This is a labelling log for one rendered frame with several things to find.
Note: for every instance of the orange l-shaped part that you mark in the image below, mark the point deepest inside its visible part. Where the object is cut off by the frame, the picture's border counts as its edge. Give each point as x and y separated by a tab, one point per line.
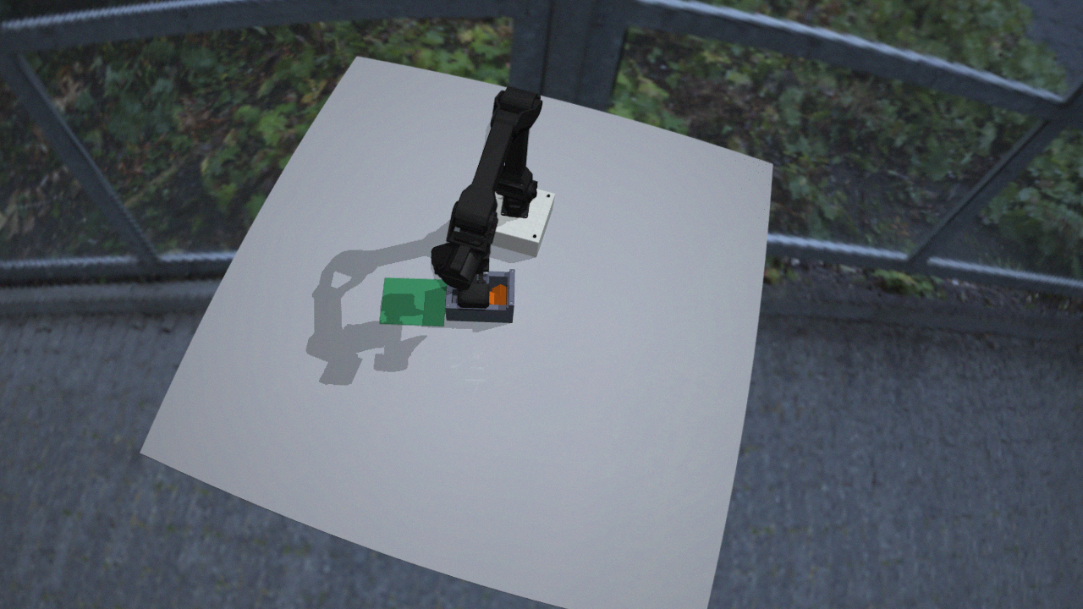
498	295

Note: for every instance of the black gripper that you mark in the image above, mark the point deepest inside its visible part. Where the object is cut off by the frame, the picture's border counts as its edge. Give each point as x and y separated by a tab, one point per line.
477	295

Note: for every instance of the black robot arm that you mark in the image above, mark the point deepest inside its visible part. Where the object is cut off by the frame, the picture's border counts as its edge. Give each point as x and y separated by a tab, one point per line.
514	111

